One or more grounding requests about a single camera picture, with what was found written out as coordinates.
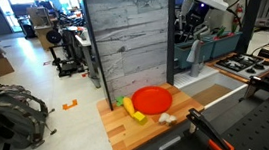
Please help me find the grey toy faucet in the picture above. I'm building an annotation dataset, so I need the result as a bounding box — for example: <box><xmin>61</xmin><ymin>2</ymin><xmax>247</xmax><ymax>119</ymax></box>
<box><xmin>183</xmin><ymin>37</ymin><xmax>209</xmax><ymax>79</ymax></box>

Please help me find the black vertical frame post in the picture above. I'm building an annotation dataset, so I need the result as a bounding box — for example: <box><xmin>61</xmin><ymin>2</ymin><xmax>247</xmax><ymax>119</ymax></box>
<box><xmin>229</xmin><ymin>0</ymin><xmax>269</xmax><ymax>56</ymax></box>
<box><xmin>157</xmin><ymin>0</ymin><xmax>188</xmax><ymax>87</ymax></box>

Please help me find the black metal frame machine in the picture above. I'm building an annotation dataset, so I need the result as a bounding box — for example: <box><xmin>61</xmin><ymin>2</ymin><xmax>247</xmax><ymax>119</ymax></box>
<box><xmin>46</xmin><ymin>24</ymin><xmax>87</xmax><ymax>79</ymax></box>

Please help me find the blue plastic bin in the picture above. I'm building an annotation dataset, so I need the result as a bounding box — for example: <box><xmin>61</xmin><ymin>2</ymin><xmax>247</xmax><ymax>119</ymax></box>
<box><xmin>209</xmin><ymin>29</ymin><xmax>246</xmax><ymax>60</ymax></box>
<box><xmin>172</xmin><ymin>36</ymin><xmax>218</xmax><ymax>71</ymax></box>

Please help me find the red round plate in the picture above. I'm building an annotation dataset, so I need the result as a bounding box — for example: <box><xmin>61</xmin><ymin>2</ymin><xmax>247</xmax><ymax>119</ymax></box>
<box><xmin>129</xmin><ymin>83</ymin><xmax>175</xmax><ymax>117</ymax></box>

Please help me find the black pegboard table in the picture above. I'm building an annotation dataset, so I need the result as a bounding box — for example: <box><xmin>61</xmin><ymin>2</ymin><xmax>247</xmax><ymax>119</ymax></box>
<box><xmin>135</xmin><ymin>77</ymin><xmax>269</xmax><ymax>150</ymax></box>

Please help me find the black clamp with orange handle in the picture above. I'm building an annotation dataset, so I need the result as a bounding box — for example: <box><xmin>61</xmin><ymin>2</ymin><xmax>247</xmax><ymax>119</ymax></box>
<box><xmin>184</xmin><ymin>103</ymin><xmax>236</xmax><ymax>150</ymax></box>
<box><xmin>241</xmin><ymin>74</ymin><xmax>269</xmax><ymax>110</ymax></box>

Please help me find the yellow toy block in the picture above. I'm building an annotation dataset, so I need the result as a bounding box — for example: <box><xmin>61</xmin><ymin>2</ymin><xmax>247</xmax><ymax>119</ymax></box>
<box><xmin>131</xmin><ymin>110</ymin><xmax>149</xmax><ymax>126</ymax></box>

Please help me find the white toy sink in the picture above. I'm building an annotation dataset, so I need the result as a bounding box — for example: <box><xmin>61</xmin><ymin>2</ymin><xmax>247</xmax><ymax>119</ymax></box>
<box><xmin>171</xmin><ymin>60</ymin><xmax>251</xmax><ymax>116</ymax></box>

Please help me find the light wooden cabinet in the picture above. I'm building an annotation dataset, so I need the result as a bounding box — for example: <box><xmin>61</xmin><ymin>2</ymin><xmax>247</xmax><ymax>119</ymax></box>
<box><xmin>26</xmin><ymin>4</ymin><xmax>56</xmax><ymax>53</ymax></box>

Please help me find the grey wood panel backdrop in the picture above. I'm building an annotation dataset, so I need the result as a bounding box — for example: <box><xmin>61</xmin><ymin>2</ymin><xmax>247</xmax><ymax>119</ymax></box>
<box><xmin>83</xmin><ymin>0</ymin><xmax>182</xmax><ymax>104</ymax></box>

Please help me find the wooden kitchen counter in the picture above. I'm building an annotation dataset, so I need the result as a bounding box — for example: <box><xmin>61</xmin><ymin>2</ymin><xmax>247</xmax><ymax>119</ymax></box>
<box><xmin>94</xmin><ymin>78</ymin><xmax>211</xmax><ymax>150</ymax></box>

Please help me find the brown cardboard box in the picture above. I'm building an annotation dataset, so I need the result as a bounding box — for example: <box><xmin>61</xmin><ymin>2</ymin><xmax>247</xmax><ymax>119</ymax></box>
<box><xmin>0</xmin><ymin>55</ymin><xmax>17</xmax><ymax>77</ymax></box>

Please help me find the orange toy carrot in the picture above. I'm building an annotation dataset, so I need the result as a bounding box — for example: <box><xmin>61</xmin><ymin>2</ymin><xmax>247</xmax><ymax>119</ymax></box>
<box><xmin>115</xmin><ymin>94</ymin><xmax>137</xmax><ymax>120</ymax></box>

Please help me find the grey backpack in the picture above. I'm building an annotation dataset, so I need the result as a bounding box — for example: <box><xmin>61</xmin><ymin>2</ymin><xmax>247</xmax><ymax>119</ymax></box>
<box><xmin>0</xmin><ymin>79</ymin><xmax>60</xmax><ymax>150</ymax></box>

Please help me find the white toy garlic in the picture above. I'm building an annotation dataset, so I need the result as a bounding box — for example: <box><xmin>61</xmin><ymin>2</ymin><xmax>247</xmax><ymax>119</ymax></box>
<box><xmin>157</xmin><ymin>111</ymin><xmax>179</xmax><ymax>128</ymax></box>

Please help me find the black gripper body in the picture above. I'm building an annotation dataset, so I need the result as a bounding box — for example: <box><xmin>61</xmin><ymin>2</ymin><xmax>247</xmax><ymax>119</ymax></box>
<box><xmin>182</xmin><ymin>0</ymin><xmax>212</xmax><ymax>27</ymax></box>

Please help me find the toy stove with black burners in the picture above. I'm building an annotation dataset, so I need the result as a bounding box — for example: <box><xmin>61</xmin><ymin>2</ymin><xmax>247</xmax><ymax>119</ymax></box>
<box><xmin>205</xmin><ymin>48</ymin><xmax>269</xmax><ymax>88</ymax></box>

